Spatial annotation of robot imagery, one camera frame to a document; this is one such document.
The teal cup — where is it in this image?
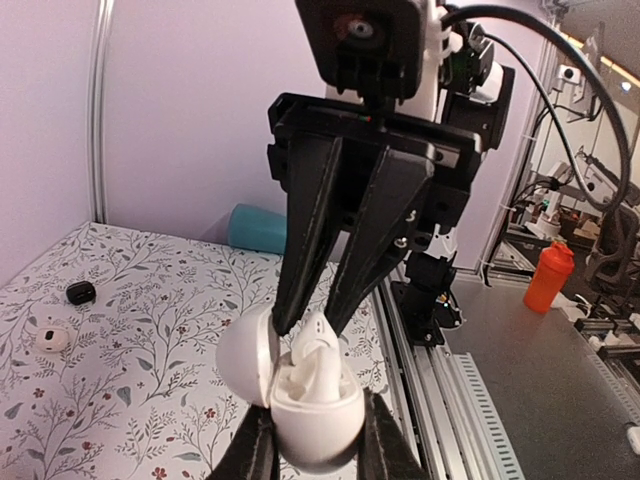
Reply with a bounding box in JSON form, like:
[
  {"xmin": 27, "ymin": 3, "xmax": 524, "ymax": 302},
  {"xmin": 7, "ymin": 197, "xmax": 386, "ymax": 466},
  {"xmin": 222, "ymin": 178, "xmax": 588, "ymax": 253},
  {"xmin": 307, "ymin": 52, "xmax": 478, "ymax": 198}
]
[{"xmin": 227, "ymin": 204, "xmax": 287, "ymax": 255}]

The white earbud silicone tip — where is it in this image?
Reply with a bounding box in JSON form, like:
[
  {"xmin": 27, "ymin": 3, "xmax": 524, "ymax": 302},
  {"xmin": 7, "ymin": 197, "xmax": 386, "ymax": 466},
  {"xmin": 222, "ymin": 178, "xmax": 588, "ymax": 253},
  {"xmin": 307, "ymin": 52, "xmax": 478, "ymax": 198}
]
[{"xmin": 290, "ymin": 311, "xmax": 342, "ymax": 404}]

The aluminium front rail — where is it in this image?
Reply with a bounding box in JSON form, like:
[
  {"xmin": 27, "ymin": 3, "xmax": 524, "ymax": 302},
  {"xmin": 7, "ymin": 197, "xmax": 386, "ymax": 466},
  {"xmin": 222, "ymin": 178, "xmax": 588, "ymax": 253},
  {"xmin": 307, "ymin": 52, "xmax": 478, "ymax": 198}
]
[{"xmin": 372, "ymin": 279, "xmax": 524, "ymax": 479}]

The white earbud partial top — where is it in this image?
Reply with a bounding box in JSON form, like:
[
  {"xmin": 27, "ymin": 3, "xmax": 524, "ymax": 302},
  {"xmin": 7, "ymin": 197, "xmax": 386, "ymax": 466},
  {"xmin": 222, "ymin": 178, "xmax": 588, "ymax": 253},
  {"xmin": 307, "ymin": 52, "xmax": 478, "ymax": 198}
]
[{"xmin": 276, "ymin": 365, "xmax": 307, "ymax": 401}]

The black closed earbud case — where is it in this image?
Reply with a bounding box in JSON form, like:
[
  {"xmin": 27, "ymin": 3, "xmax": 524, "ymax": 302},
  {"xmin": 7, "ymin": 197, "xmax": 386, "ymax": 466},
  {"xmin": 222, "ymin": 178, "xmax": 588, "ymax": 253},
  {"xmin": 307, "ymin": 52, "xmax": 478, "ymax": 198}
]
[{"xmin": 65, "ymin": 280, "xmax": 97, "ymax": 306}]

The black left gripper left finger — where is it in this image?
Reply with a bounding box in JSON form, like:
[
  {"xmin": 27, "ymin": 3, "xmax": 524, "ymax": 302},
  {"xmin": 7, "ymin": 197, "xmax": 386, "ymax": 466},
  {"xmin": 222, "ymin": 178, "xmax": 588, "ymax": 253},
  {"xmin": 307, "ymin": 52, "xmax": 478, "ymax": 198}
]
[{"xmin": 207, "ymin": 405, "xmax": 280, "ymax": 480}]

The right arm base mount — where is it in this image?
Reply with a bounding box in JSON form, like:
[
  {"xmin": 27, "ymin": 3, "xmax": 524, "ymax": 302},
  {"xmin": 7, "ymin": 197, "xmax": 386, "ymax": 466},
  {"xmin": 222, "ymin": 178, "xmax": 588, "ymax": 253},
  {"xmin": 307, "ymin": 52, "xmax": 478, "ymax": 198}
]
[{"xmin": 391, "ymin": 281, "xmax": 464, "ymax": 348}]

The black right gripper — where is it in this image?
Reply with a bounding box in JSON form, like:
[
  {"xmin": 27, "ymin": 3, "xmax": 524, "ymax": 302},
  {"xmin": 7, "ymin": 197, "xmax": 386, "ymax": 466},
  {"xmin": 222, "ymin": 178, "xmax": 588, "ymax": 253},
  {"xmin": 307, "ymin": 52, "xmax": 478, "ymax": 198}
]
[{"xmin": 267, "ymin": 93, "xmax": 482, "ymax": 335}]

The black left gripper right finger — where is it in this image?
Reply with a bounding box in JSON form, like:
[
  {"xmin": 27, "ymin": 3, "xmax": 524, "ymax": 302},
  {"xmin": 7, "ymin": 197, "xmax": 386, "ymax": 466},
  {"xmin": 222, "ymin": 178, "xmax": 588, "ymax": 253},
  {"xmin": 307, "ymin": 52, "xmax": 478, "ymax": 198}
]
[{"xmin": 357, "ymin": 390, "xmax": 425, "ymax": 480}]

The orange bottle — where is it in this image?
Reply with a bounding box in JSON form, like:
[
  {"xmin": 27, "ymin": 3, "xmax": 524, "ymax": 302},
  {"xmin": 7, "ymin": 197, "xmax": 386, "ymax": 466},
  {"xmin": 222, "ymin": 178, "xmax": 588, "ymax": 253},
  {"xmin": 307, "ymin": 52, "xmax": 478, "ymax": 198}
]
[{"xmin": 523, "ymin": 241, "xmax": 575, "ymax": 314}]

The cream earbud charging case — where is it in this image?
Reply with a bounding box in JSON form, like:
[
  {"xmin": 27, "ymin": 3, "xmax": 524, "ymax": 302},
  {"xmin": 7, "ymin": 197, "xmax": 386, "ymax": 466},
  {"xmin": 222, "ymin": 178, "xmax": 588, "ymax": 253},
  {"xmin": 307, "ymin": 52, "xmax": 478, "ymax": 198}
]
[{"xmin": 35, "ymin": 326, "xmax": 70, "ymax": 353}]

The white oval earbud case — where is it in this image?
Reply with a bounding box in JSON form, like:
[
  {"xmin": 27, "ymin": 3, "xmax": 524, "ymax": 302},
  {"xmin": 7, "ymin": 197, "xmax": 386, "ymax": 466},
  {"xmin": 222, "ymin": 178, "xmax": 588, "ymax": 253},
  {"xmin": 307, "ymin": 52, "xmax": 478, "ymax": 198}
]
[{"xmin": 216, "ymin": 304, "xmax": 365, "ymax": 475}]

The right aluminium frame post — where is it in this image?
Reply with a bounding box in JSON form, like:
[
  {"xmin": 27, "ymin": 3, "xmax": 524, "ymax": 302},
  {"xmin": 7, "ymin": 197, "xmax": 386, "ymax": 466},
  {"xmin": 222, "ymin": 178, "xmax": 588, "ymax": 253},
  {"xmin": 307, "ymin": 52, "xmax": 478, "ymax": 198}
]
[{"xmin": 87, "ymin": 0, "xmax": 116, "ymax": 224}]

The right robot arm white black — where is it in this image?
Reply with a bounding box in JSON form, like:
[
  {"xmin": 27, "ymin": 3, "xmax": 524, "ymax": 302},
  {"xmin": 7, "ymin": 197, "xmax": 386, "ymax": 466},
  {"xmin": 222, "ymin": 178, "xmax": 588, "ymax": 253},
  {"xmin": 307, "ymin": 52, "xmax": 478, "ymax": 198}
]
[{"xmin": 267, "ymin": 1, "xmax": 513, "ymax": 335}]

